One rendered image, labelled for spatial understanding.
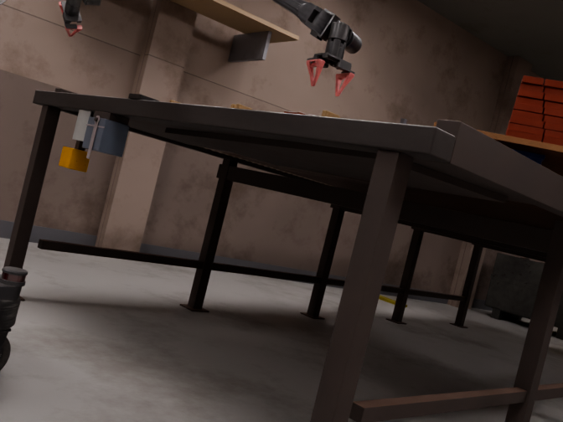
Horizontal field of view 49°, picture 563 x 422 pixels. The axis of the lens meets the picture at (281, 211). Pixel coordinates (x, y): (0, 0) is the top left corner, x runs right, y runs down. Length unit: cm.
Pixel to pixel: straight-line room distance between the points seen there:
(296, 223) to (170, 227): 130
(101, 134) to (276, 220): 346
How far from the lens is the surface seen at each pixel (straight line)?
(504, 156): 158
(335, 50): 188
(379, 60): 633
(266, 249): 560
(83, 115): 254
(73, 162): 251
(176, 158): 500
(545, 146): 195
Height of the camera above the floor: 68
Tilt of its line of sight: 1 degrees down
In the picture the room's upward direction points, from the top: 14 degrees clockwise
